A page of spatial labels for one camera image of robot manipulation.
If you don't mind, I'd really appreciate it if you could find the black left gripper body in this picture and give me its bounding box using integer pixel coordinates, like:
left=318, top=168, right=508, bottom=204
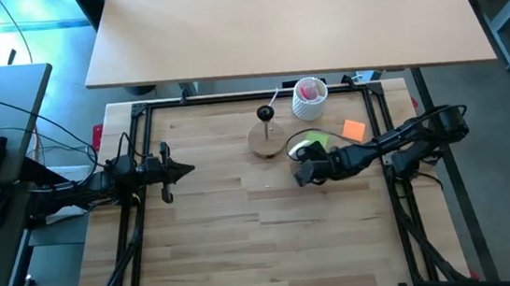
left=142, top=140, right=182, bottom=206

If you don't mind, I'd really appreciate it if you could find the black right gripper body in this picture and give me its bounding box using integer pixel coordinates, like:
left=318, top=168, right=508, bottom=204
left=314, top=149, right=349, bottom=183

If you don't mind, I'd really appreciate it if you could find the wooden-base lamp stand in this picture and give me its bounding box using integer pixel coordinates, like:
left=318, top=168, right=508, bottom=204
left=243, top=103, right=290, bottom=162

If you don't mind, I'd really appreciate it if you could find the orange sticky note pad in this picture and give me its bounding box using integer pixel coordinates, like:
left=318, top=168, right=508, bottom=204
left=340, top=116, right=370, bottom=146

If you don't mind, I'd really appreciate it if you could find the white lattice pen cup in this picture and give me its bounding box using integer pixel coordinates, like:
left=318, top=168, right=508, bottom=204
left=289, top=75, right=332, bottom=123

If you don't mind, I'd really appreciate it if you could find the pink highlighter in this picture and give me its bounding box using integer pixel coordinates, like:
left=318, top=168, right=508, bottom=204
left=299, top=84, right=321, bottom=103

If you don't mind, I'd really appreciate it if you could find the white stick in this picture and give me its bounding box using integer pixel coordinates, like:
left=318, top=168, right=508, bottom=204
left=267, top=87, right=281, bottom=108

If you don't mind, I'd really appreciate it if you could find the black diagonal support bar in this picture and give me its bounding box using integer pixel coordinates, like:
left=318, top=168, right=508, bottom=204
left=16, top=150, right=98, bottom=218

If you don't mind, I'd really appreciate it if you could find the large light wooden desk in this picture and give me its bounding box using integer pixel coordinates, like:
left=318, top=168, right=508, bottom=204
left=76, top=0, right=499, bottom=102

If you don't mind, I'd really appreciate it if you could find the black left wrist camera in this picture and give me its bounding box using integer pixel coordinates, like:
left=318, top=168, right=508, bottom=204
left=142, top=155, right=163, bottom=177

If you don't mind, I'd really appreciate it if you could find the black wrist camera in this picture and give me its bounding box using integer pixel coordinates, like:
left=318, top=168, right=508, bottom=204
left=305, top=139, right=329, bottom=159
left=142, top=155, right=163, bottom=177

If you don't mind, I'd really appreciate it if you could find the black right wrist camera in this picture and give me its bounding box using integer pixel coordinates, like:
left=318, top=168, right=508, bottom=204
left=305, top=139, right=329, bottom=159

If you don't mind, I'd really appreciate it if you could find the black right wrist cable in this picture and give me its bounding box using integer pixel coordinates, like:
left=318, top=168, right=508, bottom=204
left=283, top=125, right=349, bottom=163

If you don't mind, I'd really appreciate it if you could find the black aluminium table frame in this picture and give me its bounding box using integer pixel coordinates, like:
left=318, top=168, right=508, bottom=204
left=63, top=70, right=474, bottom=286

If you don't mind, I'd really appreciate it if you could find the black floor rail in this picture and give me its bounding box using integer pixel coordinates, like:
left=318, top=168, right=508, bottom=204
left=409, top=63, right=502, bottom=286

